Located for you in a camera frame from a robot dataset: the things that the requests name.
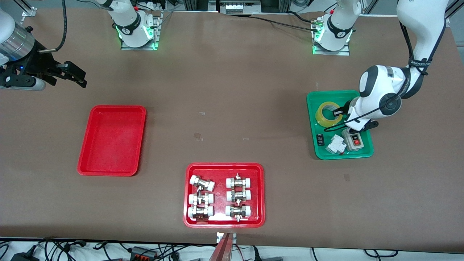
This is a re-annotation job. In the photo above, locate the red tray holding fittings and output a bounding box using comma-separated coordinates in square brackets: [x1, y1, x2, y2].
[183, 162, 266, 228]

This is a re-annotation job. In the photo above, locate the black floor cable bundle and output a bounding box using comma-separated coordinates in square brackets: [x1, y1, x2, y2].
[36, 237, 109, 261]

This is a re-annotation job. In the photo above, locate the silver clamp bracket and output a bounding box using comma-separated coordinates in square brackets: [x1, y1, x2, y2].
[216, 232, 237, 244]

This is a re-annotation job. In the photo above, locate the black power adapter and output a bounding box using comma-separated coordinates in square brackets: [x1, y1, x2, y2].
[11, 252, 40, 261]

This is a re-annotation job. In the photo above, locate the grey push button switch box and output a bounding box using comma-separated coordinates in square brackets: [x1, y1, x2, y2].
[342, 130, 364, 152]

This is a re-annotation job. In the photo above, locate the white metal pipe fitting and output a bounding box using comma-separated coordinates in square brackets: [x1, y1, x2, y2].
[225, 204, 252, 222]
[188, 192, 214, 206]
[189, 175, 215, 192]
[226, 188, 252, 203]
[226, 173, 252, 189]
[188, 206, 214, 221]

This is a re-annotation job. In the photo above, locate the black cable across table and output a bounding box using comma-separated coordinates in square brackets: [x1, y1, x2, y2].
[250, 14, 318, 29]

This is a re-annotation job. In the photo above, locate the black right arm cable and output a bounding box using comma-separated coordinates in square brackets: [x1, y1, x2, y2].
[38, 0, 66, 53]

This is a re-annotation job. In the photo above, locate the yellow clear tape roll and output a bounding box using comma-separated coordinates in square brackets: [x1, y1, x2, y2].
[315, 101, 342, 127]

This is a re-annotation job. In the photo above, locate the white power strip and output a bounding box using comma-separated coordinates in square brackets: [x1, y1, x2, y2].
[219, 0, 262, 14]

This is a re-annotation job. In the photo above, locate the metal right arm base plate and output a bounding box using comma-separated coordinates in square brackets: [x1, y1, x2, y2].
[121, 11, 161, 50]

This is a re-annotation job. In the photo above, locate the empty red plastic tray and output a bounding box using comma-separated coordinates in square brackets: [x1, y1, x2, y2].
[77, 105, 147, 177]

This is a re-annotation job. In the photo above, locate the aluminium frame profile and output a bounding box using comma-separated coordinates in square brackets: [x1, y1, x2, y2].
[14, 0, 37, 21]

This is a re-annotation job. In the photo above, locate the red clamp bar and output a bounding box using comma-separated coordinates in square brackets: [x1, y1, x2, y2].
[209, 234, 232, 261]

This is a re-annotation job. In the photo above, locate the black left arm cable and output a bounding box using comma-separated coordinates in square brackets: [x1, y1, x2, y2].
[333, 18, 447, 133]

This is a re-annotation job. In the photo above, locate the green plastic tray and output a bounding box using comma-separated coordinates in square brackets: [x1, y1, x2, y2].
[306, 90, 374, 160]

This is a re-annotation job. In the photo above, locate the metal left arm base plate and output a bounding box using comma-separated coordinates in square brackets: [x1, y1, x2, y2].
[312, 18, 351, 56]

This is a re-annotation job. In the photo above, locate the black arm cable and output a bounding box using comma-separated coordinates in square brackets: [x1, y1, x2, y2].
[38, 0, 66, 53]
[333, 18, 447, 133]

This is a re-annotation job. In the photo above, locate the white circuit breaker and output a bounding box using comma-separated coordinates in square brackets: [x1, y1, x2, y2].
[325, 134, 347, 155]

